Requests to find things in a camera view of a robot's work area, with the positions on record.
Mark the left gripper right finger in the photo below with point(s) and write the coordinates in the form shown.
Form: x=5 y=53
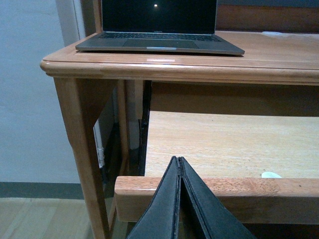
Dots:
x=208 y=217

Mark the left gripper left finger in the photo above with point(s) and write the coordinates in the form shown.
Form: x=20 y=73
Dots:
x=161 y=218

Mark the wooden keyboard tray drawer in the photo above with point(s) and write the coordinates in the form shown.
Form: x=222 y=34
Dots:
x=230 y=134

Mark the white object in drawer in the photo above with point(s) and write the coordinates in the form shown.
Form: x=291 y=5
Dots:
x=269 y=174

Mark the white pipe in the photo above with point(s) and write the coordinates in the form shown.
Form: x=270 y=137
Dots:
x=99 y=144

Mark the grey laptop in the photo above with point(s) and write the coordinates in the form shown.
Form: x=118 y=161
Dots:
x=186 y=26

